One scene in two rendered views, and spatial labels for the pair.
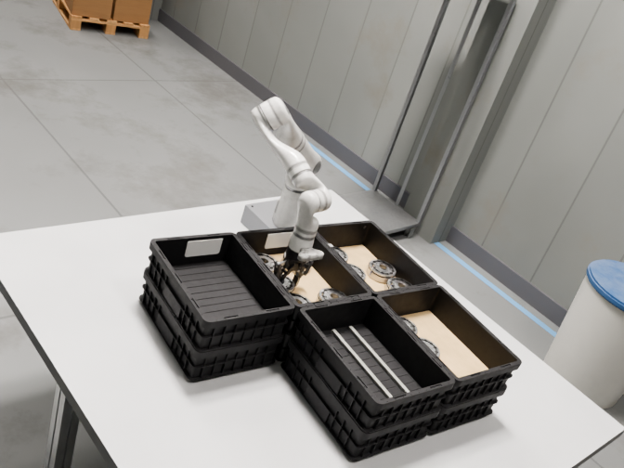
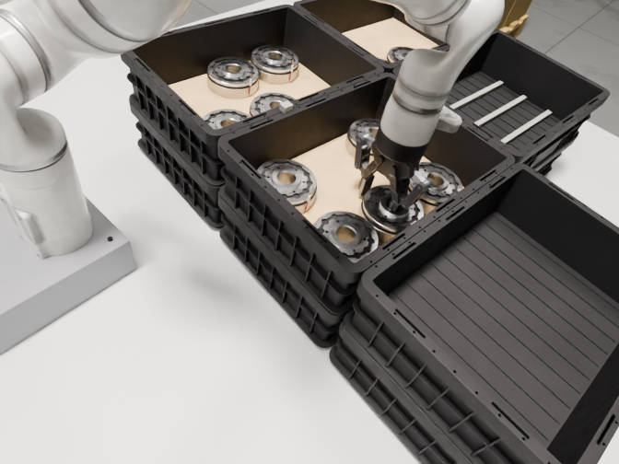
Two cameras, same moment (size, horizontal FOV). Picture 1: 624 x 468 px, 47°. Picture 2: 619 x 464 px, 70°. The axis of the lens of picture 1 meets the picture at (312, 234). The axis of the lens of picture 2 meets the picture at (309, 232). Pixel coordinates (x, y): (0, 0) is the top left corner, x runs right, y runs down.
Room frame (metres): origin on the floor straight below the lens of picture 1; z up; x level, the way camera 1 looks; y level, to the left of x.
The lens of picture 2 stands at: (2.11, 0.54, 1.36)
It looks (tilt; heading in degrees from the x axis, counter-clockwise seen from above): 50 degrees down; 261
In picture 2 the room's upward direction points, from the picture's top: 14 degrees clockwise
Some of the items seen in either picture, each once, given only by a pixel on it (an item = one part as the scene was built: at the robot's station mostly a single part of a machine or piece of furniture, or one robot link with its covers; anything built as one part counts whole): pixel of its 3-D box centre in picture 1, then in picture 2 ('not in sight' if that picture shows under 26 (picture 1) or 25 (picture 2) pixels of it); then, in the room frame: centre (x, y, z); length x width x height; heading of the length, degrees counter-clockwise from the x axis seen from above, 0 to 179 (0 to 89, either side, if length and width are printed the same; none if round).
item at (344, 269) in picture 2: (302, 266); (373, 156); (1.95, 0.00, 0.92); 0.40 x 0.30 x 0.02; 43
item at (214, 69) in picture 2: (382, 267); (233, 71); (2.21, -0.28, 0.86); 0.10 x 0.10 x 0.01
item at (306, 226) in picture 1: (308, 213); (446, 46); (1.92, 0.03, 1.12); 0.09 x 0.07 x 0.15; 143
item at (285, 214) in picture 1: (290, 205); (45, 193); (2.42, 0.11, 0.87); 0.09 x 0.09 x 0.17; 51
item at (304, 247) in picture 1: (305, 242); (421, 107); (1.92, 0.01, 1.02); 0.11 x 0.09 x 0.06; 43
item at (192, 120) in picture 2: (371, 256); (258, 63); (2.16, -0.22, 0.92); 0.40 x 0.30 x 0.02; 43
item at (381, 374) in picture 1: (369, 360); (492, 108); (1.66, -0.28, 0.87); 0.40 x 0.30 x 0.11; 43
